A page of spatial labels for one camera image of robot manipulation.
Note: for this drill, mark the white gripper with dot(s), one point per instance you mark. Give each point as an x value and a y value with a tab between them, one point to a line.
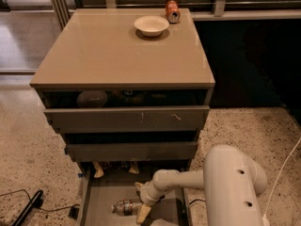
146	194

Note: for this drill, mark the clear plastic water bottle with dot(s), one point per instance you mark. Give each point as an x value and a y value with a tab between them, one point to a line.
128	207

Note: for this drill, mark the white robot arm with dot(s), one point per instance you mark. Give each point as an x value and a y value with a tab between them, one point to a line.
230	179

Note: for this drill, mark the grey bottom drawer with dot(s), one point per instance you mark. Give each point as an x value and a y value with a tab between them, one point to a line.
99	196

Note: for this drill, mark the grey drawer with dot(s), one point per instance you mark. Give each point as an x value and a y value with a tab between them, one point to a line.
132	151
99	196
127	119

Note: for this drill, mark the snack bags in drawer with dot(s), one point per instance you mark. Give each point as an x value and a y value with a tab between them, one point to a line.
101	168

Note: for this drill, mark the grey top drawer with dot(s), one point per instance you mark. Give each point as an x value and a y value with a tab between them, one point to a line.
127	119

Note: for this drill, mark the grey middle drawer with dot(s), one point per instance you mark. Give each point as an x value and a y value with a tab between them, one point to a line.
132	151

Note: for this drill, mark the grey drawer cabinet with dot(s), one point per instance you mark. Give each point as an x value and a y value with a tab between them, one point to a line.
100	49

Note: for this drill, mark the dark round object in drawer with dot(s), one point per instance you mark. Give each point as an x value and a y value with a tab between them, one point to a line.
91	98

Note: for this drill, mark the black adapter on floor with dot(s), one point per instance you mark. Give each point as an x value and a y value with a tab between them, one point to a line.
74	211

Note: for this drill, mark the black bar on floor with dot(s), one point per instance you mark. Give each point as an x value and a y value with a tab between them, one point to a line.
34	202

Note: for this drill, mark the white plug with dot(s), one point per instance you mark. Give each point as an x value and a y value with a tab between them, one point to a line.
265	221

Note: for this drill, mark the white paper bowl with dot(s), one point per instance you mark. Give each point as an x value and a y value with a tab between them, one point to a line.
151	26

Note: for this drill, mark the orange soda can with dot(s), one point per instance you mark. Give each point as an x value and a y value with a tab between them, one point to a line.
172	12

